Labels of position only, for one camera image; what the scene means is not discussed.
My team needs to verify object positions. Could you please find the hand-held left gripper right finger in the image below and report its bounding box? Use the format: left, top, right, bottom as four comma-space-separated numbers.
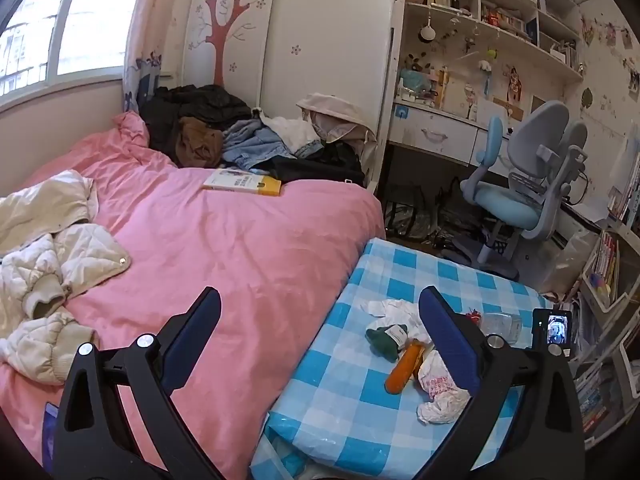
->
415, 286, 586, 480

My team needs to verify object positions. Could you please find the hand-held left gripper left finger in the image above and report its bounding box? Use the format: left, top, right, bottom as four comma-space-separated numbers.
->
50, 286, 223, 480

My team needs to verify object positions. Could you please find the white tissue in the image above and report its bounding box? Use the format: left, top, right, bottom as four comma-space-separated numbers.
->
361, 299, 427, 333

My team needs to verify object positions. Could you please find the clear plastic bottle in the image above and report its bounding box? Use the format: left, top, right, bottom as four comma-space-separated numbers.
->
465, 310, 523, 343

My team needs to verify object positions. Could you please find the orange bottle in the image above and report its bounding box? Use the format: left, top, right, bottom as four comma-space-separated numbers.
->
384, 339, 427, 395

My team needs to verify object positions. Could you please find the white red-print plastic bag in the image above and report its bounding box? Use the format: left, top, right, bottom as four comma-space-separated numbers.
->
416, 347, 473, 426

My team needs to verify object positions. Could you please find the pink duvet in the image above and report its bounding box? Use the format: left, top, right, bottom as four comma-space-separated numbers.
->
0, 110, 387, 476

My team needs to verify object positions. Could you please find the grey checked carrier bag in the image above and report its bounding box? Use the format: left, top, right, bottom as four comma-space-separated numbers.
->
385, 185, 433, 241

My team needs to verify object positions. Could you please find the blue checked tablecloth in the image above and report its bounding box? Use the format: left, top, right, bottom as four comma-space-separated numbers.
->
249, 237, 556, 480

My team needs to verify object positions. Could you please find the blue grey desk chair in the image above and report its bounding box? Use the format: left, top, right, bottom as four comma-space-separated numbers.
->
460, 100, 590, 281

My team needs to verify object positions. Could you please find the translucent plastic bag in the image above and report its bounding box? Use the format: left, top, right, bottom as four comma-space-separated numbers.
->
542, 227, 601, 296

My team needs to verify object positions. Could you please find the yellow white book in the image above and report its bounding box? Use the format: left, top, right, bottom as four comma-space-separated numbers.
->
201, 169, 283, 197

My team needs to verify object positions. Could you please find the stack of colourful books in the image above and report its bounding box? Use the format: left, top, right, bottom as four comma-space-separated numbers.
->
575, 360, 626, 436

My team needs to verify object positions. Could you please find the cream quilted jacket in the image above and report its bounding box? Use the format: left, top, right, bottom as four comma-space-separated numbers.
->
0, 169, 133, 386

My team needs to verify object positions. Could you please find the white book rack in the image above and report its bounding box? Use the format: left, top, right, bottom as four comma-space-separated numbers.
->
570, 225, 640, 451

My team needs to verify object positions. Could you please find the white desk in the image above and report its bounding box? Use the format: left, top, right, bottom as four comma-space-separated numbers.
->
385, 100, 621, 231

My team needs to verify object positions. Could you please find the brown garment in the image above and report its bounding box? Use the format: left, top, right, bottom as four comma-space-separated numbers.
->
175, 116, 224, 168

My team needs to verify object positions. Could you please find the white desk drawer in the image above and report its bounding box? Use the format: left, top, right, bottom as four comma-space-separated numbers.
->
392, 107, 481, 158

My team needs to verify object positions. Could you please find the blue denim garment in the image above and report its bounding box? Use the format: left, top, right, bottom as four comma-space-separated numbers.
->
221, 119, 325, 171

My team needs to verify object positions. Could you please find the black garment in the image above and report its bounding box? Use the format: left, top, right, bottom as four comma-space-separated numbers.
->
250, 141, 367, 188

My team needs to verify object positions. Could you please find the white garment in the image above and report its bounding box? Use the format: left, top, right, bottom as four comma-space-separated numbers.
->
259, 112, 321, 153

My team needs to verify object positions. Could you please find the row of upright books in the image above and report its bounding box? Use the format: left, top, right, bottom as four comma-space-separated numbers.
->
607, 150, 640, 226

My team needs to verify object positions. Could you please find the black jacket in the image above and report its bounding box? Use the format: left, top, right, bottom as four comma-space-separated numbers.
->
137, 84, 253, 168

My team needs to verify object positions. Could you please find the beige jacket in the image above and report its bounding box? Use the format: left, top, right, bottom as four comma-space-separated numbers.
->
296, 92, 377, 153

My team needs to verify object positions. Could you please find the teal plastic bag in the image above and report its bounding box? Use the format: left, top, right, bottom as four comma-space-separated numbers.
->
399, 69, 431, 92

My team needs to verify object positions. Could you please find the floral curtain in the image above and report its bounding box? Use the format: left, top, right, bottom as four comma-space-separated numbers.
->
122, 0, 201, 116

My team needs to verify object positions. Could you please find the window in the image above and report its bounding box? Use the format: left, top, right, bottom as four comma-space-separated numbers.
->
0, 0, 151, 106

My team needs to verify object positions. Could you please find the cartoon figure wall poster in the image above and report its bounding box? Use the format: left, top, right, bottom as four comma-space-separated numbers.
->
502, 65, 525, 106

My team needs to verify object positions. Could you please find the string of wall photos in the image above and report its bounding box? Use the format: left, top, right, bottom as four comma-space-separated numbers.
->
580, 15, 640, 86

